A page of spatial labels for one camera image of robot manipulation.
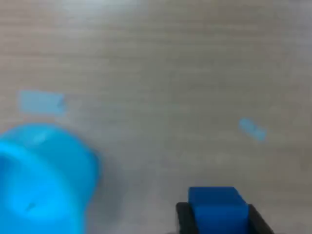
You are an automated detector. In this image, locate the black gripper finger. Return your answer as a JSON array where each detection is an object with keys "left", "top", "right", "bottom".
[
  {"left": 247, "top": 204, "right": 275, "bottom": 234},
  {"left": 175, "top": 201, "right": 198, "bottom": 234}
]

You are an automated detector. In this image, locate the blue cube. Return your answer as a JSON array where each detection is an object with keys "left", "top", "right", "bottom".
[{"left": 187, "top": 186, "right": 250, "bottom": 234}]

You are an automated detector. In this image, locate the grey-blue tape piece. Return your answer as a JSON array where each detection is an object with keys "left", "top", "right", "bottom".
[
  {"left": 18, "top": 90, "right": 68, "bottom": 117},
  {"left": 238, "top": 117, "right": 268, "bottom": 141}
]

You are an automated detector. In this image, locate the blue plastic cup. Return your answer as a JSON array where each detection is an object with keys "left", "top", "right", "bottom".
[{"left": 0, "top": 123, "right": 102, "bottom": 234}]

